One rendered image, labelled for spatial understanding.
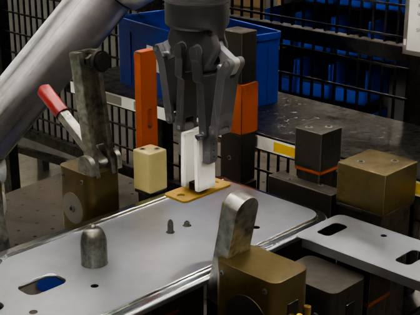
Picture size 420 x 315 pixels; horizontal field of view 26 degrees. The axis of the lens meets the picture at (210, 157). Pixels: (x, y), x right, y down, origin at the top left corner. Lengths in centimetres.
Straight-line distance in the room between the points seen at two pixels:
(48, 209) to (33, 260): 94
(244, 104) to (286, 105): 21
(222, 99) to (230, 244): 17
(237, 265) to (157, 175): 34
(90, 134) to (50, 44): 40
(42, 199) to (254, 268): 118
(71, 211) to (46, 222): 71
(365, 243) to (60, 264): 38
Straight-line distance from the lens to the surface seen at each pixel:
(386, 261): 113
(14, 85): 163
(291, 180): 136
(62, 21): 160
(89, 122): 123
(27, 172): 434
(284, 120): 155
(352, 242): 117
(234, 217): 98
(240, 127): 145
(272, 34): 161
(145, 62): 129
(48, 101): 131
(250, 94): 145
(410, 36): 154
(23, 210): 207
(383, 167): 126
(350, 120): 156
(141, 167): 130
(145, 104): 131
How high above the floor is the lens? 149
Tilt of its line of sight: 19 degrees down
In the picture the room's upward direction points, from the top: straight up
